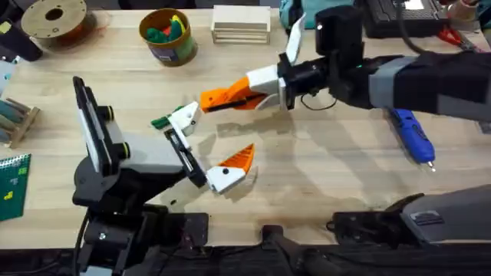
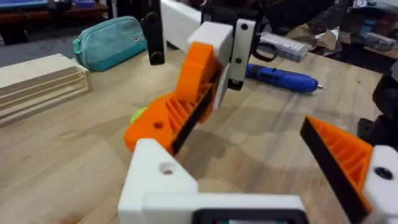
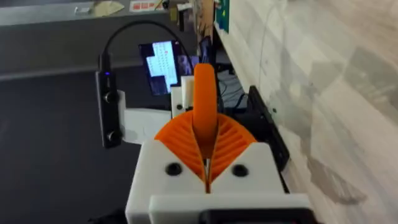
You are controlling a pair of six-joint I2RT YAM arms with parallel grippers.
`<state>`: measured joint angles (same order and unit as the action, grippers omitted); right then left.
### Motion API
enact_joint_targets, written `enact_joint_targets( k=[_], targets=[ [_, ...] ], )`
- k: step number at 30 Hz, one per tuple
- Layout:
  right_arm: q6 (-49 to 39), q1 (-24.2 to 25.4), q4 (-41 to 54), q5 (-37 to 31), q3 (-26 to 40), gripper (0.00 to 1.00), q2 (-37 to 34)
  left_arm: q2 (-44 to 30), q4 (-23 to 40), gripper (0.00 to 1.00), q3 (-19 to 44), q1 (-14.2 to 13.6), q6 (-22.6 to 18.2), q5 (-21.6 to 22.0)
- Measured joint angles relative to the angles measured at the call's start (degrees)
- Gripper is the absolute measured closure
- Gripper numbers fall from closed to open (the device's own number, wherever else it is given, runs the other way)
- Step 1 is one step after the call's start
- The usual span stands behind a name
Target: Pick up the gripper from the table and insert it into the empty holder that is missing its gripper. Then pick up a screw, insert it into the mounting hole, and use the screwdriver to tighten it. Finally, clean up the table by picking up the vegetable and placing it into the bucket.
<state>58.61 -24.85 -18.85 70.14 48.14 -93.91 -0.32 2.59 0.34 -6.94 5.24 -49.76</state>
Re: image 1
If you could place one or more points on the round tub with toys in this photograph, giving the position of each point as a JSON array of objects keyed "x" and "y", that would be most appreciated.
[{"x": 169, "y": 38}]

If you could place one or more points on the black device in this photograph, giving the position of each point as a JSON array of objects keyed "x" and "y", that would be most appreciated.
[{"x": 17, "y": 40}]

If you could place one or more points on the green board with blocks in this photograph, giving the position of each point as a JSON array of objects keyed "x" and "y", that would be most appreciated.
[{"x": 13, "y": 188}]

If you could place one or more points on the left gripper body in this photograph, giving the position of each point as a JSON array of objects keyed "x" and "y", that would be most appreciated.
[{"x": 153, "y": 155}]

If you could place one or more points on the blue electric screwdriver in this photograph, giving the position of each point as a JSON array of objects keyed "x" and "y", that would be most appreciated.
[{"x": 412, "y": 136}]

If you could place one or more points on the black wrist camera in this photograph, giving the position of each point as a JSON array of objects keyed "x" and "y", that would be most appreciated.
[{"x": 339, "y": 30}]

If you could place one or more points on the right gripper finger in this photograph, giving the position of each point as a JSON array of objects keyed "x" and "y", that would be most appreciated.
[
  {"x": 261, "y": 80},
  {"x": 272, "y": 101}
]

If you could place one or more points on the pale wooden box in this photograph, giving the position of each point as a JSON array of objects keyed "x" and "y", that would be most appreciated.
[{"x": 241, "y": 23}]

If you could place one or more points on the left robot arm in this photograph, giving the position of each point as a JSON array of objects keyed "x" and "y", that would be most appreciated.
[{"x": 115, "y": 237}]

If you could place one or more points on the small wooden rack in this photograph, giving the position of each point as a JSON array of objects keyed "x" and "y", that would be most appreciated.
[{"x": 15, "y": 122}]

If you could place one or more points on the black flat box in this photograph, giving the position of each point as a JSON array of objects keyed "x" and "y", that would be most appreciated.
[{"x": 403, "y": 19}]

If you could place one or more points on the cardboard filament spool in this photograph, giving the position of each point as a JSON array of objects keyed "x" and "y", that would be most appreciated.
[{"x": 53, "y": 19}]

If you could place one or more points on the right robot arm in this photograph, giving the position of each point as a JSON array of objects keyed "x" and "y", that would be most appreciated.
[{"x": 441, "y": 84}]

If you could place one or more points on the teal bag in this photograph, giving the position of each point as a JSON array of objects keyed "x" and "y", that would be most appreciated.
[{"x": 326, "y": 7}]

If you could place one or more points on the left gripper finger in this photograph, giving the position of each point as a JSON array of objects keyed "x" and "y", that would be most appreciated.
[
  {"x": 188, "y": 117},
  {"x": 226, "y": 177}
]

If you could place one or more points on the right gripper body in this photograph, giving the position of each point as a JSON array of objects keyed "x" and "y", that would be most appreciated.
[{"x": 307, "y": 78}]

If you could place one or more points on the black rail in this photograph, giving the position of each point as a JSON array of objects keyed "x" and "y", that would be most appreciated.
[{"x": 245, "y": 260}]

